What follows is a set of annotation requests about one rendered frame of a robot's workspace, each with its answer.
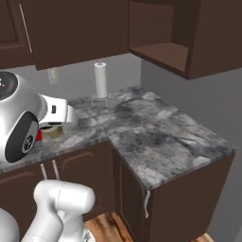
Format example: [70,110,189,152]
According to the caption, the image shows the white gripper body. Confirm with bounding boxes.
[39,104,78,129]

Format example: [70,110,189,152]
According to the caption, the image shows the dark brown lower cabinet door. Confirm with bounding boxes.
[0,163,50,242]
[49,140,115,222]

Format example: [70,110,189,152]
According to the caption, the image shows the dark brown upper cabinet door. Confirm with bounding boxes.
[0,0,36,70]
[20,0,130,71]

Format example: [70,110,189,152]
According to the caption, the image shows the dark brown corner cabinet door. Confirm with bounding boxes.
[119,159,149,242]

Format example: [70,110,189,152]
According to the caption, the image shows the dark brown open upper cabinet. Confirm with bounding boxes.
[128,0,242,80]

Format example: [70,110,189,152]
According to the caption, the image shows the tan round jar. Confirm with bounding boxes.
[42,126,64,142]

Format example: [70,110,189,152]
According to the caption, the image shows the white paper towel roll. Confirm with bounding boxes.
[94,61,109,99]

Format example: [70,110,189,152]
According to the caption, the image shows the wire paper towel stand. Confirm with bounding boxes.
[91,59,115,107]

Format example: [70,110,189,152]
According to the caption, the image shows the beige wall outlet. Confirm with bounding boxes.
[47,68,61,86]

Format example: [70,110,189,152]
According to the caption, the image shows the silver lower cabinet handle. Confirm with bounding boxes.
[40,163,49,182]
[51,159,61,181]

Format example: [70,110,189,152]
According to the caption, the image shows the silver upper cabinet handle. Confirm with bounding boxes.
[19,3,33,54]

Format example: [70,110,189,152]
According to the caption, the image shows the silver corner cabinet handle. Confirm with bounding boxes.
[143,190,152,219]

